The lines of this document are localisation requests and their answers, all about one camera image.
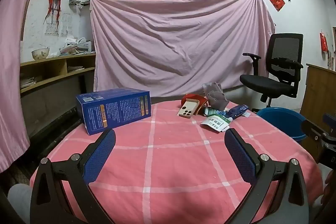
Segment blue cardboard box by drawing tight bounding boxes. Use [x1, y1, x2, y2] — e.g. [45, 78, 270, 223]
[76, 88, 152, 136]

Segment wooden shelf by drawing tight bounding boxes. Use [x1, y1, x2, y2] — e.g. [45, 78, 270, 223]
[20, 53, 96, 94]

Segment person's left leg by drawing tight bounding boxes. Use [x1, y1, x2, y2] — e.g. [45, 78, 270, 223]
[7, 183, 33, 224]

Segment wooden cabinet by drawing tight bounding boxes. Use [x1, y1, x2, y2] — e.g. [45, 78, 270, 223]
[300, 63, 336, 161]

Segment printed plastic wrapper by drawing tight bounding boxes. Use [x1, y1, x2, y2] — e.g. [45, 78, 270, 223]
[203, 106, 227, 117]

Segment red hanging ornament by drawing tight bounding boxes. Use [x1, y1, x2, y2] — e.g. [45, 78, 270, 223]
[319, 31, 329, 52]

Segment white green packet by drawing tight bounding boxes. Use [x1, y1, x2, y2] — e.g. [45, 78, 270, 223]
[201, 114, 233, 133]

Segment blue plastic basin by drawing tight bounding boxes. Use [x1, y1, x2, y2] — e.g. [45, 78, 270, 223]
[256, 107, 307, 142]

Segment blue plastic wrapper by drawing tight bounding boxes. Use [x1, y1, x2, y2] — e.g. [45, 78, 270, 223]
[225, 105, 249, 119]

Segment pink checked tablecloth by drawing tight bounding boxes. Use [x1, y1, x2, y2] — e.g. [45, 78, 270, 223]
[29, 101, 324, 224]

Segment red carton with window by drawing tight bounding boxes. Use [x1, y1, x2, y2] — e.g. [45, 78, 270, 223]
[181, 93, 209, 116]

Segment pink curtain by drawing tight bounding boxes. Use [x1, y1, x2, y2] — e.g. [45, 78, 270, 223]
[0, 0, 53, 174]

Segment wire wall rack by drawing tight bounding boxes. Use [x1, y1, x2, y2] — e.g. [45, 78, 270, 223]
[69, 0, 91, 7]

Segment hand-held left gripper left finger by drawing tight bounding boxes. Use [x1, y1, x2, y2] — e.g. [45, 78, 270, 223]
[30, 129, 116, 224]

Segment black office chair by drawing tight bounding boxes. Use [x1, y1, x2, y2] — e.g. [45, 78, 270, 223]
[239, 33, 304, 111]

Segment beige phone case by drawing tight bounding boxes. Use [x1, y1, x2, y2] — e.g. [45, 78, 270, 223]
[178, 99, 199, 118]

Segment pile of newspapers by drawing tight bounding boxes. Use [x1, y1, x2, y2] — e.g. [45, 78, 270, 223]
[59, 36, 95, 56]

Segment person's right hand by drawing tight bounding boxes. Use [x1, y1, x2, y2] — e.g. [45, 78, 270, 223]
[322, 171, 336, 205]

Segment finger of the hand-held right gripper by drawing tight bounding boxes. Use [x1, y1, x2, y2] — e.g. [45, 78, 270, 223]
[301, 119, 328, 142]

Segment printed wall paper sheets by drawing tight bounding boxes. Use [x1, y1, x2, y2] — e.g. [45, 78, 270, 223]
[45, 13, 72, 37]

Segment pink hanging sheet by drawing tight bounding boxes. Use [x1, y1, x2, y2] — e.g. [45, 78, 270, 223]
[90, 0, 276, 98]

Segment stack of papers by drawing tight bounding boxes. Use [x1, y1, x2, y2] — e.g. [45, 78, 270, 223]
[20, 76, 36, 89]
[67, 65, 86, 73]

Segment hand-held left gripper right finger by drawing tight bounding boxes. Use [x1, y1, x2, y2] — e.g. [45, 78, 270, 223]
[224, 128, 310, 224]

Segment ceramic bowl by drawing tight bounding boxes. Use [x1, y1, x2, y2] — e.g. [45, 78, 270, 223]
[31, 48, 50, 61]

